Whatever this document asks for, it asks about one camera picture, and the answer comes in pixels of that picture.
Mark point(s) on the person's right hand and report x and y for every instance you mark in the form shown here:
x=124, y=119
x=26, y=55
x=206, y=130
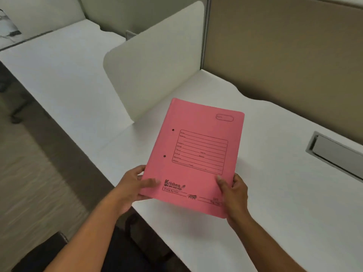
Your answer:
x=235, y=196

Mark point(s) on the person's left hand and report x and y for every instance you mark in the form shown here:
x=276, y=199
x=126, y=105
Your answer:
x=129, y=186

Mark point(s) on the person's right thumb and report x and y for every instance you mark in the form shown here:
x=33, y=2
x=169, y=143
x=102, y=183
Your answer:
x=222, y=184

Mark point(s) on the person's left thumb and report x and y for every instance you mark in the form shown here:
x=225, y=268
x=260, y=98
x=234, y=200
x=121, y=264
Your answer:
x=149, y=184

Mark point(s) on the pink paper file folder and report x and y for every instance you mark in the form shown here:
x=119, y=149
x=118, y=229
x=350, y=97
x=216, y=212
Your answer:
x=195, y=155

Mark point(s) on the person's right forearm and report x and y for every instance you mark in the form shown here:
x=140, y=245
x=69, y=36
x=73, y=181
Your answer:
x=263, y=243

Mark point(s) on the person's left forearm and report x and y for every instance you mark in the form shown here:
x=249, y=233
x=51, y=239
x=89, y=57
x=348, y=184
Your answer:
x=85, y=232

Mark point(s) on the black office chair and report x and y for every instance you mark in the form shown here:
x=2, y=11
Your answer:
x=93, y=246

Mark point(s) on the white desk divider panel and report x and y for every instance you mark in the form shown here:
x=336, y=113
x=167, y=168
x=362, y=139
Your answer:
x=153, y=62

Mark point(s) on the beige fabric partition panel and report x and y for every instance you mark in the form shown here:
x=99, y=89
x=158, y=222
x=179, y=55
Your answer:
x=283, y=50

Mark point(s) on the white plastic bag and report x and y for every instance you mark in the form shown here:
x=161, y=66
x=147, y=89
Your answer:
x=8, y=24

